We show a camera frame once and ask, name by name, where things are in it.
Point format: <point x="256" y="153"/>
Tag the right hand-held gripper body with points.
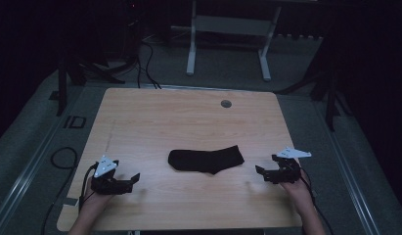
<point x="286" y="174"/>

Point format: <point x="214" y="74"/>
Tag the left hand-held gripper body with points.
<point x="107" y="184"/>

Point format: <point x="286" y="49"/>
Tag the black sock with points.
<point x="205" y="160"/>

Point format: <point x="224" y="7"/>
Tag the person's right hand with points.
<point x="296" y="189"/>

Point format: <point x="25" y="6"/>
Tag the person's left hand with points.
<point x="96" y="199"/>

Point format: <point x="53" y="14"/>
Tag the black metal stand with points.
<point x="74" y="73"/>
<point x="325" y="84"/>

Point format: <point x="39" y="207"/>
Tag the metal floor rail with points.
<point x="348" y="169"/>
<point x="29" y="169"/>

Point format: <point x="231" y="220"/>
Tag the white metal table frame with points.
<point x="232" y="25"/>

